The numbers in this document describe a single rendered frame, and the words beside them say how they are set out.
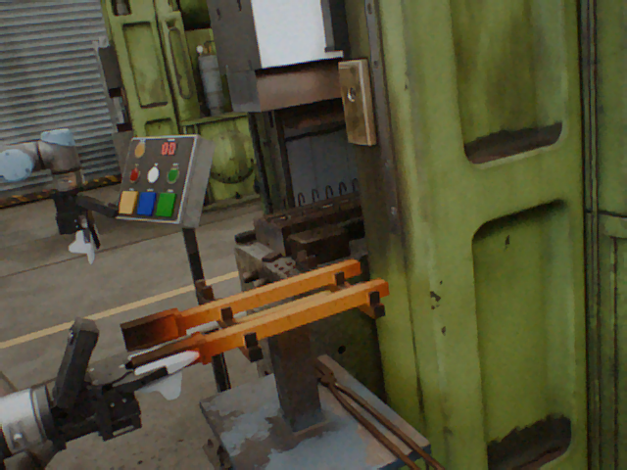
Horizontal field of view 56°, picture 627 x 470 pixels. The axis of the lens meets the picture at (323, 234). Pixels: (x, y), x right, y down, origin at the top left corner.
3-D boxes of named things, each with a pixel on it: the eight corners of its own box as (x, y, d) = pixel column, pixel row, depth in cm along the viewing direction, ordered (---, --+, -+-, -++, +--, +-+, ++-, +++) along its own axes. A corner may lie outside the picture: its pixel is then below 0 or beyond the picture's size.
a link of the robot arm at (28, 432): (-2, 388, 79) (-4, 417, 72) (35, 376, 81) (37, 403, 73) (15, 437, 81) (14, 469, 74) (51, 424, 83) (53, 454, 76)
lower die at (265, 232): (285, 257, 147) (280, 224, 144) (256, 241, 164) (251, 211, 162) (423, 215, 164) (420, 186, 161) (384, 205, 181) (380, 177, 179)
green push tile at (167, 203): (170, 216, 179) (175, 193, 180) (155, 215, 184) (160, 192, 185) (175, 218, 180) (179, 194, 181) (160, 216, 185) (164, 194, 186)
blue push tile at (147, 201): (150, 215, 186) (155, 192, 186) (135, 214, 190) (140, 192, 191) (154, 216, 187) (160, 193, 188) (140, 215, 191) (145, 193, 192)
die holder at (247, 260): (316, 449, 144) (287, 279, 132) (260, 385, 177) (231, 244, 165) (493, 370, 167) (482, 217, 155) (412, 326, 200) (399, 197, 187)
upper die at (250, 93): (261, 112, 137) (254, 70, 134) (232, 111, 154) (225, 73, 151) (410, 84, 154) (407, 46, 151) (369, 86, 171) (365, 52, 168)
